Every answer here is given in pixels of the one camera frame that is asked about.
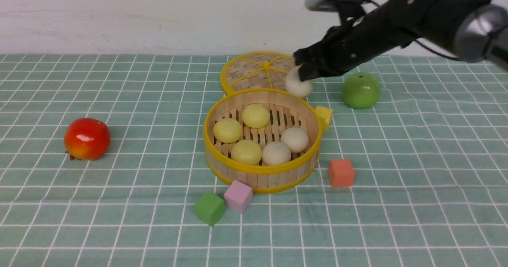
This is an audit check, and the red pomegranate toy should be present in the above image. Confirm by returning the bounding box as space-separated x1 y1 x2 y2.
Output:
63 117 111 161

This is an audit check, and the green apple toy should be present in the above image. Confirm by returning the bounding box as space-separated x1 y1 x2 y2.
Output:
342 72 381 109

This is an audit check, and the white bun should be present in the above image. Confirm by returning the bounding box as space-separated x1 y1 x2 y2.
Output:
280 127 310 154
262 142 292 166
285 65 313 99

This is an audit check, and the woven bamboo steamer lid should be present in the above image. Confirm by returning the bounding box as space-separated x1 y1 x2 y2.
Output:
220 52 296 95

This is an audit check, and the pink cube block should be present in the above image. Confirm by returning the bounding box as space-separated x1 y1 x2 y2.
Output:
223 180 253 214

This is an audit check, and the yellow bun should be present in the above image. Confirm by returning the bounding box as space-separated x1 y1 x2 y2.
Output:
241 103 270 129
213 118 243 144
231 139 262 165

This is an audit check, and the orange cube block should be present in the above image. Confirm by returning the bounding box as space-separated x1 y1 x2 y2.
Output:
328 159 356 188

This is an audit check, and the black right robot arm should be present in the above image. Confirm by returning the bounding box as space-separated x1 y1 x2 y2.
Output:
293 0 508 81

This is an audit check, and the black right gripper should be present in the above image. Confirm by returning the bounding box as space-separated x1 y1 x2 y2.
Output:
293 1 417 81

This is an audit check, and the green checkered tablecloth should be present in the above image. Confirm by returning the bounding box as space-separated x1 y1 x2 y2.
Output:
0 54 508 267

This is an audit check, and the green cube block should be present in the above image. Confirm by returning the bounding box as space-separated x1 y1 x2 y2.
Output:
194 191 226 227

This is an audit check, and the bamboo steamer tray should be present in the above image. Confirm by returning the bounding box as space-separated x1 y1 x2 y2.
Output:
202 88 327 194

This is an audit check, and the yellow cube block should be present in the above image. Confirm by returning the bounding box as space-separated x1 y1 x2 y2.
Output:
315 106 333 131

